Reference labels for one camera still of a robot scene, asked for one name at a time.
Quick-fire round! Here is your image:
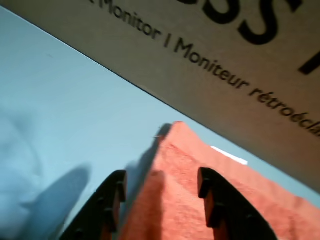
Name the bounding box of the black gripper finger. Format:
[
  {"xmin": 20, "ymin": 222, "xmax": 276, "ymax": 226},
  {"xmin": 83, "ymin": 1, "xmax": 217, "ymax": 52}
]
[
  {"xmin": 59, "ymin": 169, "xmax": 128, "ymax": 240},
  {"xmin": 196, "ymin": 166, "xmax": 279, "ymax": 240}
]

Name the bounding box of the orange terry towel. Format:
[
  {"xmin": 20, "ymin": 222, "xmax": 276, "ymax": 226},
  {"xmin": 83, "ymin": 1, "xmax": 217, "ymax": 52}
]
[{"xmin": 126, "ymin": 120, "xmax": 320, "ymax": 240}]

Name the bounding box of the cardboard monitor box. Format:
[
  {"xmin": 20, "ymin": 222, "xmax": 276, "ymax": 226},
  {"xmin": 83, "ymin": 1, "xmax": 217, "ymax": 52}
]
[{"xmin": 0, "ymin": 0, "xmax": 320, "ymax": 195}]

